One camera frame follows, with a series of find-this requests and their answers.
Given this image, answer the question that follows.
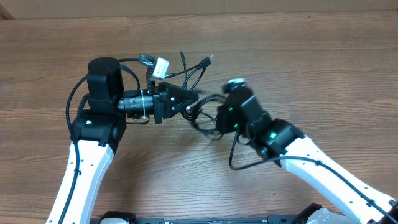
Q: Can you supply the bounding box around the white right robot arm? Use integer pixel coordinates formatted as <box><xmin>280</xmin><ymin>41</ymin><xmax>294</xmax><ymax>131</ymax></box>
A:
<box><xmin>216</xmin><ymin>81</ymin><xmax>397</xmax><ymax>223</ymax></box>

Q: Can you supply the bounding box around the black USB cable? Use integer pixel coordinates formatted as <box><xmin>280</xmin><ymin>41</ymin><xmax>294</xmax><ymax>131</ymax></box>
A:
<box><xmin>180</xmin><ymin>93</ymin><xmax>229</xmax><ymax>141</ymax></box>

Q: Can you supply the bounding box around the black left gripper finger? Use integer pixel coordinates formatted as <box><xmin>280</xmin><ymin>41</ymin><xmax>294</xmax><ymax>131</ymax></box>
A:
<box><xmin>167</xmin><ymin>83</ymin><xmax>198</xmax><ymax>108</ymax></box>
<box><xmin>169</xmin><ymin>101</ymin><xmax>193</xmax><ymax>118</ymax></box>

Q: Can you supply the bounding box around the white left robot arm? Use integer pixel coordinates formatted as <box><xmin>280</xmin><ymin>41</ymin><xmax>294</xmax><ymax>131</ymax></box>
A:
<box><xmin>47</xmin><ymin>54</ymin><xmax>198</xmax><ymax>223</ymax></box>

